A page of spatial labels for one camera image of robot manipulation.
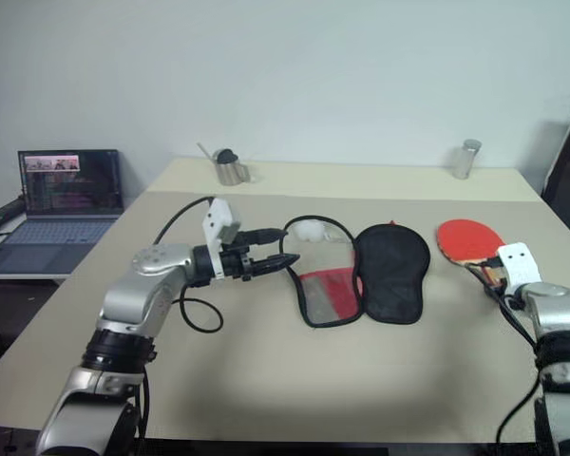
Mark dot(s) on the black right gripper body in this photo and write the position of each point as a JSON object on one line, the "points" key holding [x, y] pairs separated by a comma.
{"points": [[501, 284]]}

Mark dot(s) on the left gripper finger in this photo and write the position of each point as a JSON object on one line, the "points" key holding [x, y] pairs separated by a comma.
{"points": [[275, 263], [266, 236]]}

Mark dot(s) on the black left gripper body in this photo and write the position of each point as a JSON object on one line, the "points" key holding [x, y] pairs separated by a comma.
{"points": [[237, 263]]}

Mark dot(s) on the red table tennis paddle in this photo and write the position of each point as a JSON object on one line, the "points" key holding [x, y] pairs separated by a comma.
{"points": [[465, 237]]}

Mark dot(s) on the red black paddle case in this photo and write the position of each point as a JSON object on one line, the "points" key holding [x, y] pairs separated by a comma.
{"points": [[394, 275]]}

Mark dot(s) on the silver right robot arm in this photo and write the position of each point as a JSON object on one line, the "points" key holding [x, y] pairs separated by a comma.
{"points": [[556, 313]]}

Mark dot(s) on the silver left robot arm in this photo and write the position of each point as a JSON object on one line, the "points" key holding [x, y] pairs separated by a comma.
{"points": [[138, 304]]}

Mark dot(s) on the steel pitcher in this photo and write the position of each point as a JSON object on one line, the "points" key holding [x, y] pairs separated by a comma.
{"points": [[230, 173]]}

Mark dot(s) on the black object in pitcher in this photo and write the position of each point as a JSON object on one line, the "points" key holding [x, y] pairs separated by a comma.
{"points": [[227, 156]]}

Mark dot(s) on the steel cylinder shaker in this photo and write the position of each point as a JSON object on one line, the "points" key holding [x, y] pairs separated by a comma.
{"points": [[464, 161]]}

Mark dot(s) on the thin stick in pitcher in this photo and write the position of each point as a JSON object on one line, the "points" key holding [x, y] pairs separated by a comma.
{"points": [[205, 151]]}

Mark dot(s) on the open grey laptop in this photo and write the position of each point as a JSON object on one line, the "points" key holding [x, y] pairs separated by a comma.
{"points": [[71, 185]]}

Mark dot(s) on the black handheld controller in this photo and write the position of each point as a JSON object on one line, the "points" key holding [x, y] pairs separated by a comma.
{"points": [[2, 214]]}

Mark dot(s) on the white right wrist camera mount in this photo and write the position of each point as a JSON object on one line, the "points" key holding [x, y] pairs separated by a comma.
{"points": [[520, 263]]}

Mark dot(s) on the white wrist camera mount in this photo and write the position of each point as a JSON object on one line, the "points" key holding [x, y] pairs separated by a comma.
{"points": [[218, 214], [520, 263]]}

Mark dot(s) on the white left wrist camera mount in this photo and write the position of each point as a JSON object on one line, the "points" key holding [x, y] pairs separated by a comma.
{"points": [[218, 214]]}

